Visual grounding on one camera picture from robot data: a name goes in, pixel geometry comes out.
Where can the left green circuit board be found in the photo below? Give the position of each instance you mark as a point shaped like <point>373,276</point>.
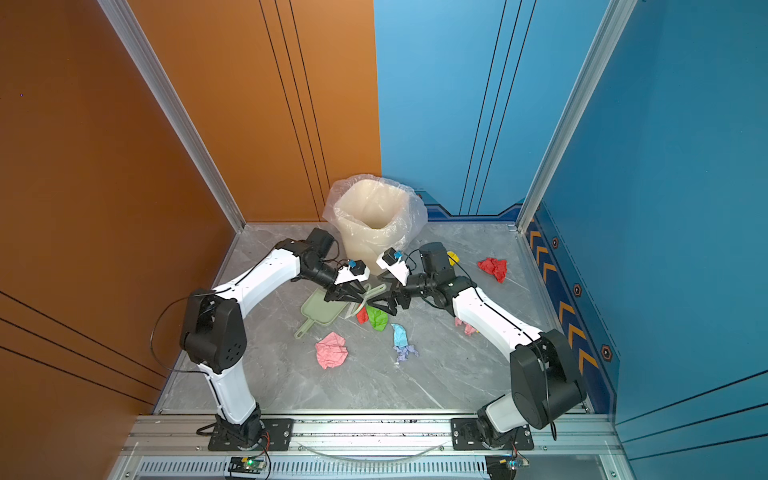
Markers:
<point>249,467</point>

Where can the yellow paper ball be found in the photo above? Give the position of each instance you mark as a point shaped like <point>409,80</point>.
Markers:
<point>454,258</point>

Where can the red paper strip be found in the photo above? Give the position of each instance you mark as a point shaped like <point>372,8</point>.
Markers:
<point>362,316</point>

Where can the light blue paper strip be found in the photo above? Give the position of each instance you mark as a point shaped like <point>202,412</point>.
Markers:
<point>399,336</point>

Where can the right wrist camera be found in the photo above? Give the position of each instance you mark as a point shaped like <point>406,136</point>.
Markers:
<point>393,266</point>

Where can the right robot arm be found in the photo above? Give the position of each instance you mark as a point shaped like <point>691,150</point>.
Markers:
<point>545,379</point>

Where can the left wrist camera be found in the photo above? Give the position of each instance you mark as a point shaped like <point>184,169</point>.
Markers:
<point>352,271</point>

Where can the clear plastic bin liner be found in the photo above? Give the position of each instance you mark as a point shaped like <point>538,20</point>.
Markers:
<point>416,211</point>

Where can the green paper scrap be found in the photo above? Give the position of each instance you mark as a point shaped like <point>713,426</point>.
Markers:
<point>377,318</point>

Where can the left aluminium corner post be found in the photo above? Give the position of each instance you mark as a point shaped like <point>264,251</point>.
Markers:
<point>126,25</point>

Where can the right aluminium corner post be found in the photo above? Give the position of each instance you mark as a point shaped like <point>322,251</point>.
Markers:
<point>609,32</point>

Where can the green hand brush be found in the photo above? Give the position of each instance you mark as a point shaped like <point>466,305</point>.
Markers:
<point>370,291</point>

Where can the right circuit board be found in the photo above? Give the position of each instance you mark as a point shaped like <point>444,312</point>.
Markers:
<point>505,467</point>

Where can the cream plastic trash bin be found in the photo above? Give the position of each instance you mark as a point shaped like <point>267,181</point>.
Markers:
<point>369,218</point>

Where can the crumpled red paper scrap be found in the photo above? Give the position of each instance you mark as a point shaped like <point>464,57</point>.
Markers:
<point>495,267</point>

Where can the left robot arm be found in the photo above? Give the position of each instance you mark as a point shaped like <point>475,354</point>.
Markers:
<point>214,336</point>

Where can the aluminium front rail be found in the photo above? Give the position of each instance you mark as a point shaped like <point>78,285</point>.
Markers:
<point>384,445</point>

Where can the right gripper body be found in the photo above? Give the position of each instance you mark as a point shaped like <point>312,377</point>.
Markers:
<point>416,289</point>

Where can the aluminium corner post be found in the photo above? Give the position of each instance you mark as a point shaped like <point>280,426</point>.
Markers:
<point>126,25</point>
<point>609,32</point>

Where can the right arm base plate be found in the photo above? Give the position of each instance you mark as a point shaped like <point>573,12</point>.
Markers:
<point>476,434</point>

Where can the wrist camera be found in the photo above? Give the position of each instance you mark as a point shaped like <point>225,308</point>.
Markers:
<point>393,266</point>
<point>352,271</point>

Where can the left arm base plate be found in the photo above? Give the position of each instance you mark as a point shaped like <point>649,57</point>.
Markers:
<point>271,434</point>

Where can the green plastic dustpan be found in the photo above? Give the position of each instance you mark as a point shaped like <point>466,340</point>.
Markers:
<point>319,313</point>

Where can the large pink paper scrap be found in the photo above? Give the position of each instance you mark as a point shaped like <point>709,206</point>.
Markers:
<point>331,351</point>

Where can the small pink paper scrap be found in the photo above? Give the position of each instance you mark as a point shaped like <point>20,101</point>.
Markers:
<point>468,329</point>

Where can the purple paper scrap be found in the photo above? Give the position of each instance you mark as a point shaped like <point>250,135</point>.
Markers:
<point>403,353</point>

